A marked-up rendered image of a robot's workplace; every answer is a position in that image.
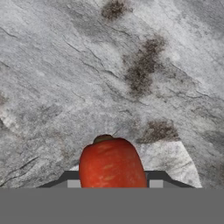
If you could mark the orange carrot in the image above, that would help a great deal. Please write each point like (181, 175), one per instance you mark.
(112, 164)

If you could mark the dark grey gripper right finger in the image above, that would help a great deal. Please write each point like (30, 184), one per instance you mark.
(159, 176)

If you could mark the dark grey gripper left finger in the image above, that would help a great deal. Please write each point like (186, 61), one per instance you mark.
(70, 178)

